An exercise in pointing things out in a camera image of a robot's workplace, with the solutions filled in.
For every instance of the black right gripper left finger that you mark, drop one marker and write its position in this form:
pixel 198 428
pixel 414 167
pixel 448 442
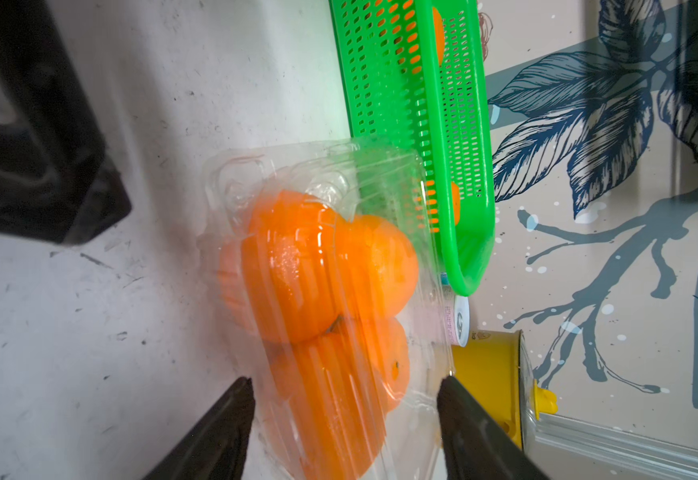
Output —
pixel 216 447

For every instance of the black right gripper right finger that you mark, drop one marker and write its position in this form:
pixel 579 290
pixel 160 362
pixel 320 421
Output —
pixel 474 446

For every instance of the orange clamshell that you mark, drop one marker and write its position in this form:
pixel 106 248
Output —
pixel 339 387
pixel 379 268

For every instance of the orange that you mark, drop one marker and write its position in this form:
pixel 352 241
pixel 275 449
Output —
pixel 290 266

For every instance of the clear plastic clamshell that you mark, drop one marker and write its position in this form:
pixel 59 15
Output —
pixel 353 177

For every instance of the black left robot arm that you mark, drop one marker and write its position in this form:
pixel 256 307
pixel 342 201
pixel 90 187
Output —
pixel 57 181

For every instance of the yellow pot with lid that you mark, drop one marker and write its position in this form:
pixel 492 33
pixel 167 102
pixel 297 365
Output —
pixel 495 368

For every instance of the green plastic basket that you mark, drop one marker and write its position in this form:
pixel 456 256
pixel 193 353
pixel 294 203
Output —
pixel 413 74

